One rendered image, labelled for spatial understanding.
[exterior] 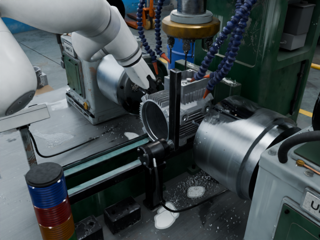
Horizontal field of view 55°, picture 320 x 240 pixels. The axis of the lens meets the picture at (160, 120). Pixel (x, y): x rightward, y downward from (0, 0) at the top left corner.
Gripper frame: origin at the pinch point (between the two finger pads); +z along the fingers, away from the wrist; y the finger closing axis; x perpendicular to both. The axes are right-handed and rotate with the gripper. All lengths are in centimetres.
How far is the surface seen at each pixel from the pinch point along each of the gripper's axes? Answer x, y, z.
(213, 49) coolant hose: 11.1, 26.3, -17.8
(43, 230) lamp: -42, 37, -25
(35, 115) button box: -33.2, -14.8, -13.9
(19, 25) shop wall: 25, -558, 127
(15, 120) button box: -38.4, -15.0, -17.2
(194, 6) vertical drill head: 21.6, 9.7, -19.8
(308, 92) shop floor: 187, -80, 235
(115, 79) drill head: -3.9, -17.9, -1.4
